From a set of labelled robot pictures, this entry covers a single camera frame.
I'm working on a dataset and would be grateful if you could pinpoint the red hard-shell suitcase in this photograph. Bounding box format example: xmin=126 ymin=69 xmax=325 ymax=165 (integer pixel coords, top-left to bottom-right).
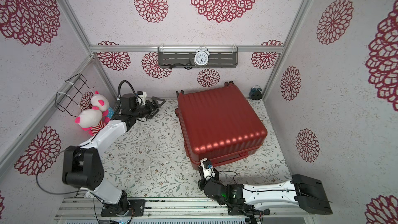
xmin=175 ymin=82 xmax=268 ymax=170

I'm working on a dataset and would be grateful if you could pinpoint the black wire wall basket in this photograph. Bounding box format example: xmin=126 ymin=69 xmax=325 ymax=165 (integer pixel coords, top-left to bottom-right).
xmin=54 ymin=73 xmax=95 ymax=117

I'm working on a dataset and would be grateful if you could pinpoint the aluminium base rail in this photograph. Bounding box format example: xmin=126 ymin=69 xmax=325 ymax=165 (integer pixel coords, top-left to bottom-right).
xmin=53 ymin=197 xmax=317 ymax=224

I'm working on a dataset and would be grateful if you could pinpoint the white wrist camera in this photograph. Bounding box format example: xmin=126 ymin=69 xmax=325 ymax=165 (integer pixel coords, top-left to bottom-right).
xmin=200 ymin=158 xmax=215 ymax=178
xmin=136 ymin=91 xmax=147 ymax=107

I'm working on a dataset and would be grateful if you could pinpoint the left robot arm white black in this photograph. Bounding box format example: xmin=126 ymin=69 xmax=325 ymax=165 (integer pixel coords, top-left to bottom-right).
xmin=62 ymin=91 xmax=166 ymax=216

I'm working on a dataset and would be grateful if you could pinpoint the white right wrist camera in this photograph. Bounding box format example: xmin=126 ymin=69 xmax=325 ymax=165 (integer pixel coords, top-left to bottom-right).
xmin=200 ymin=158 xmax=215 ymax=178

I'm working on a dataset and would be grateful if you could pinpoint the white alarm clock on shelf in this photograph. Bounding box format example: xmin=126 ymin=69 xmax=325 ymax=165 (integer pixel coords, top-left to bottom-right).
xmin=194 ymin=47 xmax=210 ymax=66

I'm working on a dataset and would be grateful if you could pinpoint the white pink plush striped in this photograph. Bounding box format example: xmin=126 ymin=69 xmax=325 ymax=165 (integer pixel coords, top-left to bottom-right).
xmin=75 ymin=107 xmax=110 ymax=136

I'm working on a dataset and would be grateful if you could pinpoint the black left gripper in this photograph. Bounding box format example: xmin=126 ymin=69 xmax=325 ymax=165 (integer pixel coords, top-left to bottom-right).
xmin=133 ymin=96 xmax=166 ymax=120

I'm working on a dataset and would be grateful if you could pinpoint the black item on shelf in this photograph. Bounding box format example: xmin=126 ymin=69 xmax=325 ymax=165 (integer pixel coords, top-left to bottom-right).
xmin=169 ymin=62 xmax=193 ymax=70

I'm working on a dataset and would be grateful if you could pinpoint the grey metal wall shelf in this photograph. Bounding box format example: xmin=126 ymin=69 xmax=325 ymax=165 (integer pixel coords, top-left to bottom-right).
xmin=158 ymin=46 xmax=238 ymax=69

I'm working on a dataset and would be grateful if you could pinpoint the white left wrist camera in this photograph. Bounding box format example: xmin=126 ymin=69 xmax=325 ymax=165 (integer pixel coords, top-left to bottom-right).
xmin=136 ymin=91 xmax=147 ymax=107

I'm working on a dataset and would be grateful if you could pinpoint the white pink plush upper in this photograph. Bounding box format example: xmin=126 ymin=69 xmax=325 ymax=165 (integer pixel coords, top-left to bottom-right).
xmin=90 ymin=91 xmax=114 ymax=123

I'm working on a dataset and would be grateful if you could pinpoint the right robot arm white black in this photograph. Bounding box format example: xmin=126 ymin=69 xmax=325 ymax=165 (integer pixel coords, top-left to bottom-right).
xmin=198 ymin=169 xmax=333 ymax=218

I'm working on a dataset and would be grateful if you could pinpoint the teal twin-bell alarm clock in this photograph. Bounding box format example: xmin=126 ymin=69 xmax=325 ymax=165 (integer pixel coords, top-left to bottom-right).
xmin=249 ymin=85 xmax=263 ymax=100

